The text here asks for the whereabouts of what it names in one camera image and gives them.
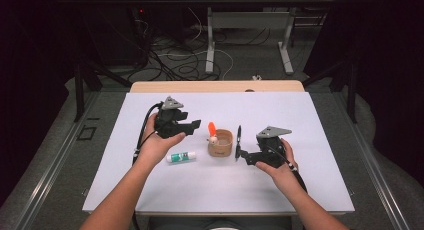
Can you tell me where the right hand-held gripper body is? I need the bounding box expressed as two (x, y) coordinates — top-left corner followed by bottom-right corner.
(254, 125), (293, 169)

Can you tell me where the black computer tower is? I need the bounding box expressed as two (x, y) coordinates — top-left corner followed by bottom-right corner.
(79, 6), (149, 66)

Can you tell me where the left hand-held gripper cable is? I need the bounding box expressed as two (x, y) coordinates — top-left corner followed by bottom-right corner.
(131, 102), (164, 166)

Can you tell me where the dark curtain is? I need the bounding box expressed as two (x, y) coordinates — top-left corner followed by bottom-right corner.
(304, 0), (424, 188)
(0, 0), (81, 208)

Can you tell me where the black pen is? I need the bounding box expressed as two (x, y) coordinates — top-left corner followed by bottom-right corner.
(234, 124), (243, 162)

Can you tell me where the round wooden pen holder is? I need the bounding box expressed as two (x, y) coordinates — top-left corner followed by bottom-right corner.
(207, 129), (234, 158)

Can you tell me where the light wooden table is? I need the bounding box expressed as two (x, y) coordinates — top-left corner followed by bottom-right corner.
(129, 79), (306, 94)

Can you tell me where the white desk with metal legs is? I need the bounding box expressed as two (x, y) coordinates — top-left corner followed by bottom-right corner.
(185, 0), (338, 75)

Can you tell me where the right hand-held gripper cable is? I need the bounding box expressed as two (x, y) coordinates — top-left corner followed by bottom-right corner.
(266, 144), (308, 194)

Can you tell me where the hand-held gripper cable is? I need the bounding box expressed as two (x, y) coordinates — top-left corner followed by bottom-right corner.
(266, 144), (308, 194)
(131, 102), (164, 166)

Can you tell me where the tangle of floor cables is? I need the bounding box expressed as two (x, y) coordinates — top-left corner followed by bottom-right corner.
(133, 6), (271, 82)

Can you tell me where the white green glue stick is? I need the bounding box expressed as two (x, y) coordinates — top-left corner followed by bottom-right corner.
(166, 150), (198, 164)

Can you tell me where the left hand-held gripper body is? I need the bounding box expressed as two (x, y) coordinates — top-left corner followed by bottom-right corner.
(153, 95), (188, 139)

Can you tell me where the metal floor rail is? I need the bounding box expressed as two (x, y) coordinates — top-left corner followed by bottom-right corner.
(13, 91), (101, 230)
(333, 91), (411, 230)

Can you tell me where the black metal stand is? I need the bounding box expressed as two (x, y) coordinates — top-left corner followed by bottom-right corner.
(73, 56), (133, 123)
(301, 56), (359, 124)

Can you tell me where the white table mat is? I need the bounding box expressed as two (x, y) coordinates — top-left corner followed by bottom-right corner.
(82, 91), (355, 215)

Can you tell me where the person's left hand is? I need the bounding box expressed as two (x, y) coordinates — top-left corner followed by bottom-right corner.
(138, 113), (187, 171)

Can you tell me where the person's right hand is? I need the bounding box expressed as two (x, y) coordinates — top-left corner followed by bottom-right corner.
(255, 138), (299, 192)

